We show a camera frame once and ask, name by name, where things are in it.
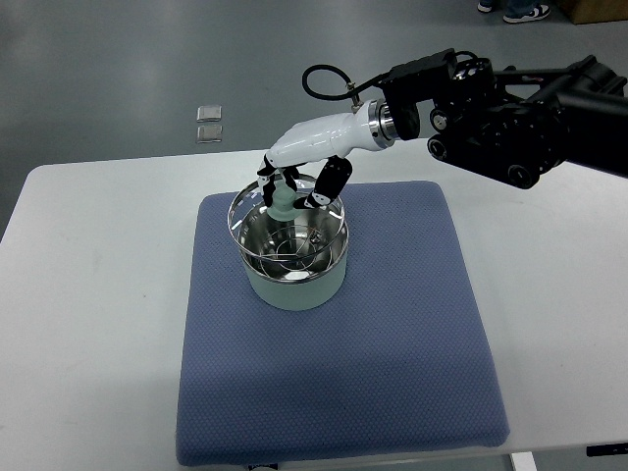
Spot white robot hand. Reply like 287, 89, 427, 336
257, 100, 395, 209

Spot glass lid with green knob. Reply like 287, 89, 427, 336
228, 176, 348, 283

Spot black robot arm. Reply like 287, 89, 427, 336
257, 49, 627, 209

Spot mint green pot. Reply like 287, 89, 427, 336
228, 192, 348, 311

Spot lower metal floor plate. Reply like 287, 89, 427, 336
196, 125, 223, 143

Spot metal floor plate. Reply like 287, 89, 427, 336
196, 125, 223, 143
196, 105, 222, 123

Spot upper metal floor plate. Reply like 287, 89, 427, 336
196, 105, 222, 123

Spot blue quilted mat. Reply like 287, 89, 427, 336
176, 182, 509, 466

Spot black white sneaker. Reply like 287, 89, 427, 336
477, 0, 494, 14
502, 4, 550, 25

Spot cardboard box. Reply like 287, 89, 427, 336
557, 0, 628, 25

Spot white table leg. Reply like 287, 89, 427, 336
509, 451, 538, 471

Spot black cable loop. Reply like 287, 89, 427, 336
301, 64, 389, 112

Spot black bracket under table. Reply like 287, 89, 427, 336
586, 443, 628, 457

